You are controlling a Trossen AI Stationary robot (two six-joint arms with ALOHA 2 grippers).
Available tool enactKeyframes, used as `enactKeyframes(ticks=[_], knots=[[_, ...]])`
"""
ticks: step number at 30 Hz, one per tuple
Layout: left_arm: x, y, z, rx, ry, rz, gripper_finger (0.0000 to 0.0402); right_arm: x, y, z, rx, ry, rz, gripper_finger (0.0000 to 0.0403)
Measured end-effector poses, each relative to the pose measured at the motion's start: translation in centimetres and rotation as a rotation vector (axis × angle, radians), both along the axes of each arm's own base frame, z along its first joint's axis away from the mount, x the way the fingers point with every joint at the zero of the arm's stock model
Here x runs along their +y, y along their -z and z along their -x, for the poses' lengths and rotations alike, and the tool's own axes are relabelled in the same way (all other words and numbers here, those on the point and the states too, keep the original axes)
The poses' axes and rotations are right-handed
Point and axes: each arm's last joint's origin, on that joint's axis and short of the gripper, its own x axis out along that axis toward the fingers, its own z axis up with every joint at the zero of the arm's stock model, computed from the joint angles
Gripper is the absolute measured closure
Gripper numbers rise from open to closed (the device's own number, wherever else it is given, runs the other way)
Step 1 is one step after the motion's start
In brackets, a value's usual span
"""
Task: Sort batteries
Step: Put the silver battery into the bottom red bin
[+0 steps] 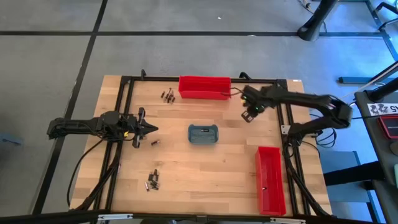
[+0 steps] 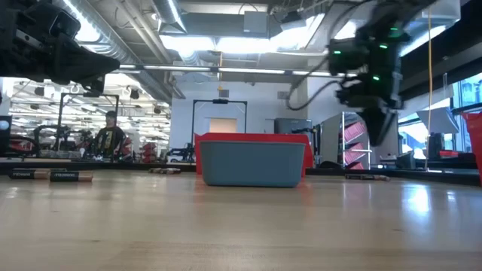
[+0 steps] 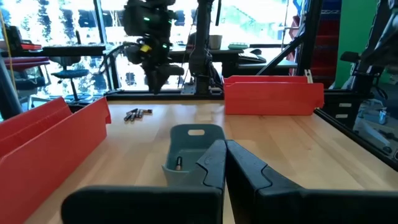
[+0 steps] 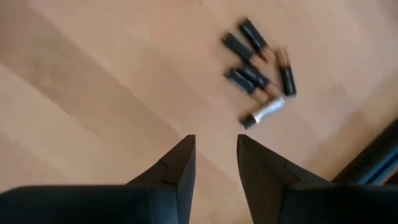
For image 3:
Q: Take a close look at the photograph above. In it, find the grey cup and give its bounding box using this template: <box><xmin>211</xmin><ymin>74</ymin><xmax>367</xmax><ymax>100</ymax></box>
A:
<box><xmin>208</xmin><ymin>34</ymin><xmax>223</xmax><ymax>50</ymax></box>

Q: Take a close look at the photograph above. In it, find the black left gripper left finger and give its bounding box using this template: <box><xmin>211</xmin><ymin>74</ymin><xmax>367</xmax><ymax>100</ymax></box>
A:
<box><xmin>61</xmin><ymin>139</ymin><xmax>227</xmax><ymax>224</ymax></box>

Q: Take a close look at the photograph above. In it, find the blue-grey plastic basket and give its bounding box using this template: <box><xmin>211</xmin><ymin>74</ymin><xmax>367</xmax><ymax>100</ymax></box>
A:
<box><xmin>161</xmin><ymin>123</ymin><xmax>227</xmax><ymax>187</ymax></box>

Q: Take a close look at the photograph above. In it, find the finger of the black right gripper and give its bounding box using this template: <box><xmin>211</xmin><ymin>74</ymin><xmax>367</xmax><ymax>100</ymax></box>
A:
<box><xmin>145</xmin><ymin>66</ymin><xmax>158</xmax><ymax>93</ymax></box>
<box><xmin>156</xmin><ymin>64</ymin><xmax>185</xmax><ymax>93</ymax></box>

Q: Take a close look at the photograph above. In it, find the black office chair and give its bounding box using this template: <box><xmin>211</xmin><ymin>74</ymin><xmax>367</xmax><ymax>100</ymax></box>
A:
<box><xmin>49</xmin><ymin>55</ymin><xmax>90</xmax><ymax>101</ymax></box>

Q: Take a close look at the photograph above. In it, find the black office desk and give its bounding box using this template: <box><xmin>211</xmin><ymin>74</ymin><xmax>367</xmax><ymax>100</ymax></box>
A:
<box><xmin>42</xmin><ymin>45</ymin><xmax>106</xmax><ymax>57</ymax></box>

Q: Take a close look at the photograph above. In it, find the long red plastic bin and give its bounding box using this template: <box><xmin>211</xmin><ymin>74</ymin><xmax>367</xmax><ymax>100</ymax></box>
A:
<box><xmin>0</xmin><ymin>95</ymin><xmax>112</xmax><ymax>224</ymax></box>
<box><xmin>223</xmin><ymin>75</ymin><xmax>325</xmax><ymax>116</ymax></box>

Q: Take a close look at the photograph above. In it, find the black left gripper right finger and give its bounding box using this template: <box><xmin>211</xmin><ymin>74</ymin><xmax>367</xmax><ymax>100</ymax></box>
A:
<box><xmin>226</xmin><ymin>139</ymin><xmax>398</xmax><ymax>224</ymax></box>

